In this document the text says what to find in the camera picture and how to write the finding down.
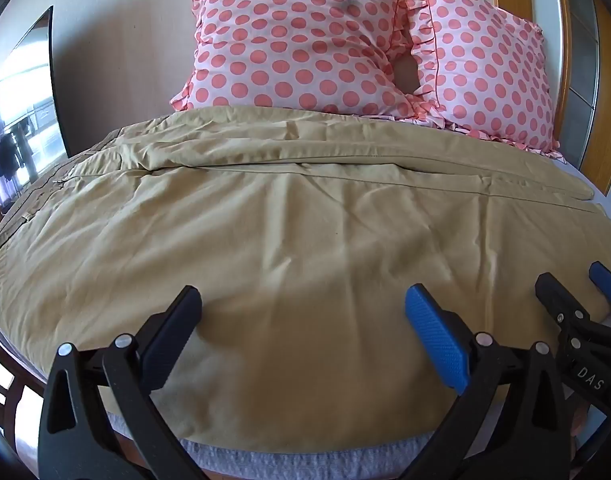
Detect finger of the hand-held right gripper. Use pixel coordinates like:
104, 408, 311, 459
588, 260, 611, 307
534, 272, 587, 324

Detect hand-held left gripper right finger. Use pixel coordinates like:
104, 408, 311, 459
400, 283, 575, 480

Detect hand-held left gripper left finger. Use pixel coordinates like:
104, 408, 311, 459
39, 286, 207, 480

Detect khaki pants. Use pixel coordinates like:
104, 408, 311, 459
0, 106, 611, 453

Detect wooden wardrobe with glass panels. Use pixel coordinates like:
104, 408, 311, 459
550, 0, 611, 197

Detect small pink polka-dot pillow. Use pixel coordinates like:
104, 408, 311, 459
373, 0, 561, 158

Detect black flat television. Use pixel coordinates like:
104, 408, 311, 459
0, 5, 69, 211

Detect large pink polka-dot pillow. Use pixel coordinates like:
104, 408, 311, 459
169, 0, 439, 126

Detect dark wooden bed frame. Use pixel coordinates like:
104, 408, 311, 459
0, 327, 53, 448

